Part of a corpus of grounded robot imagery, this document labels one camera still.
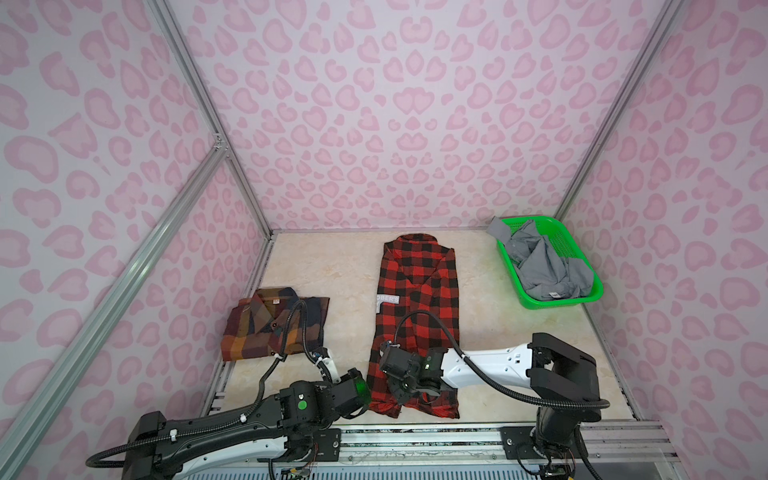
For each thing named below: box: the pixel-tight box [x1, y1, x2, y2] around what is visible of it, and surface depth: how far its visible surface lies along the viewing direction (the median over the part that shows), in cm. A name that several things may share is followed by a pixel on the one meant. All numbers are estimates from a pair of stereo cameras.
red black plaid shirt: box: [369, 233, 460, 419], surface depth 100 cm
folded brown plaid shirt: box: [221, 287, 330, 361], surface depth 93 cm
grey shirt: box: [487, 217, 595, 301], surface depth 103 cm
